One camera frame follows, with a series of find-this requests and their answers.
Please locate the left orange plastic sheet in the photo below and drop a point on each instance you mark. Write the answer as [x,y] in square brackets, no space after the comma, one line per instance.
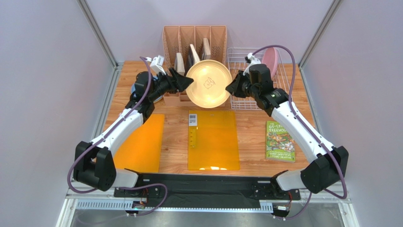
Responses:
[142,149]

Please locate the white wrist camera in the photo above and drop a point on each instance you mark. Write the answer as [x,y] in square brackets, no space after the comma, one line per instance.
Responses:
[250,60]
[156,64]

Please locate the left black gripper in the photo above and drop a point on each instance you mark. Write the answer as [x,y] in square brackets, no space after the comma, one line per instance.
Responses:
[180,82]

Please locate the orange plastic sheet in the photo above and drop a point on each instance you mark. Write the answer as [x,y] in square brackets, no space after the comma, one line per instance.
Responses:
[212,141]
[142,149]

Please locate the blue plate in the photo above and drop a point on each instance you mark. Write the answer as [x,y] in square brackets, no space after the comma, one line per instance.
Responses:
[155,101]

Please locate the aluminium rail frame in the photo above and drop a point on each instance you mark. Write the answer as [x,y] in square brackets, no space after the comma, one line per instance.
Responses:
[103,209]

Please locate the pink plastic file organizer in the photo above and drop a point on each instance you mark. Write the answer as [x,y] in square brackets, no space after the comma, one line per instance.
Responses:
[178,38]

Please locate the left book blue cover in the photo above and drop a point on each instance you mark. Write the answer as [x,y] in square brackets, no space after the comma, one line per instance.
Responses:
[179,64]

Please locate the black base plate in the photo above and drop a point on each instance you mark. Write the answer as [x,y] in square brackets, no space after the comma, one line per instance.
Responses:
[206,191]

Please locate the green treehouse book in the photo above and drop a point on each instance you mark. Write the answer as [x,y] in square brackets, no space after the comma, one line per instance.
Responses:
[280,146]

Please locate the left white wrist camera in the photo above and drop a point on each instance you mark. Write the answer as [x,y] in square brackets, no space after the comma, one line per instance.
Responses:
[156,64]

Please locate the middle book black cover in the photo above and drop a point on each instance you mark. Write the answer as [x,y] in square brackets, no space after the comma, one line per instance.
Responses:
[193,57]

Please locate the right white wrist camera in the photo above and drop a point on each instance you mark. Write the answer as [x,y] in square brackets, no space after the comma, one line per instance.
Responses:
[250,60]

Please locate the white wire dish rack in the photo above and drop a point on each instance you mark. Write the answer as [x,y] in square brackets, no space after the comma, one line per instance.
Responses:
[236,61]

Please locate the right book grey cover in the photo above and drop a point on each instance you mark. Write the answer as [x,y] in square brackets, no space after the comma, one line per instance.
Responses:
[206,50]

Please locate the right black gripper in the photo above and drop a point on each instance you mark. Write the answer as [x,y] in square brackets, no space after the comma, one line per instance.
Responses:
[239,86]

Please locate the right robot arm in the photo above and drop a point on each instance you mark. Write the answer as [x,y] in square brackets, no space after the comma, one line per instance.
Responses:
[327,163]

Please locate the pink plate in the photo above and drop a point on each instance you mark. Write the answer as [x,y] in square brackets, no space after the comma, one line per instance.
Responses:
[270,59]

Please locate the centre orange plastic sheet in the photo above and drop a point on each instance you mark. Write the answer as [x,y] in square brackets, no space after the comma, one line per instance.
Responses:
[212,141]

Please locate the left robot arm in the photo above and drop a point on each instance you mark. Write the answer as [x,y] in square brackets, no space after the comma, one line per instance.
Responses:
[94,161]

